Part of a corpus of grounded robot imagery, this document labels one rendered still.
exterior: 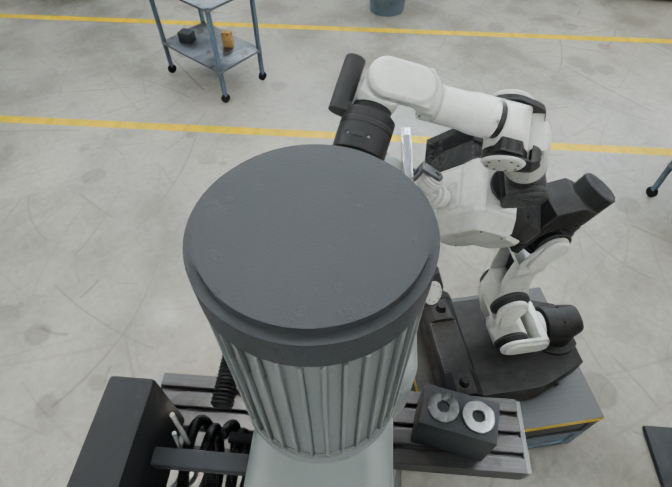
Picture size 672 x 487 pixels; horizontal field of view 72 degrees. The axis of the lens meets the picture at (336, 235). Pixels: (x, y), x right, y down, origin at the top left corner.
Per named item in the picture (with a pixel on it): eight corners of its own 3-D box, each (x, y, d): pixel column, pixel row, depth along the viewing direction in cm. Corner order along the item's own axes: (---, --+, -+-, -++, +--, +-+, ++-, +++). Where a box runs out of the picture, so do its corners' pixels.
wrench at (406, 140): (396, 129, 94) (396, 126, 93) (415, 130, 94) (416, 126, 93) (396, 220, 78) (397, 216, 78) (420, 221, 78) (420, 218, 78)
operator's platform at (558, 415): (517, 323, 277) (540, 287, 246) (569, 443, 234) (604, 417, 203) (388, 340, 270) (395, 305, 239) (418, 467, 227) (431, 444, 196)
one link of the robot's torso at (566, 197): (602, 176, 140) (566, 158, 131) (624, 208, 132) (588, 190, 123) (530, 232, 157) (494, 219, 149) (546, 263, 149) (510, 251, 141)
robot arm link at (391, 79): (352, 108, 79) (425, 127, 81) (366, 89, 70) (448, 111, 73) (358, 72, 79) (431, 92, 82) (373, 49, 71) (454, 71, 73)
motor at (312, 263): (259, 309, 68) (215, 133, 43) (397, 318, 67) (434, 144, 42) (229, 457, 55) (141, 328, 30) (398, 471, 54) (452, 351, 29)
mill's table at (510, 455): (165, 379, 167) (158, 371, 161) (515, 406, 161) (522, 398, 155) (143, 448, 152) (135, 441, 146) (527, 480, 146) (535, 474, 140)
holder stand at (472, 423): (416, 404, 154) (426, 380, 138) (484, 423, 150) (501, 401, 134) (410, 441, 146) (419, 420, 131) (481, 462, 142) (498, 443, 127)
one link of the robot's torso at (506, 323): (514, 312, 210) (513, 255, 173) (532, 353, 197) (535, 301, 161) (480, 321, 212) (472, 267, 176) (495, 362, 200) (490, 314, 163)
